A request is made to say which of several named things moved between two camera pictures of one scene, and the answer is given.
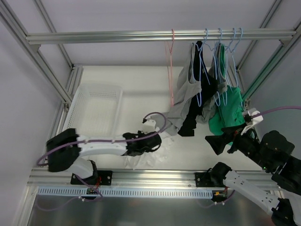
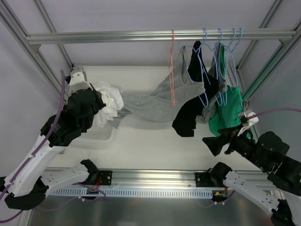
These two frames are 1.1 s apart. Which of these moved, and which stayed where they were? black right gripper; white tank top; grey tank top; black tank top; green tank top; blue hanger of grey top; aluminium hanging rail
Moved: grey tank top; blue hanger of grey top; white tank top
Stayed: aluminium hanging rail; black right gripper; green tank top; black tank top
